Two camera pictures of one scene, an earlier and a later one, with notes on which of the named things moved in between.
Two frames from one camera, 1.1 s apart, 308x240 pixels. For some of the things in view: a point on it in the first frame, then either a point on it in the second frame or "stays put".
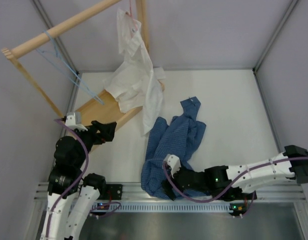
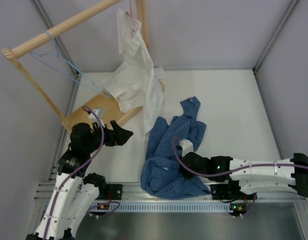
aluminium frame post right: x=293 y=3 stays put
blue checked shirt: x=180 y=140 stays put
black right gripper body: x=175 y=178 → x=187 y=175
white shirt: x=136 y=82 stays put
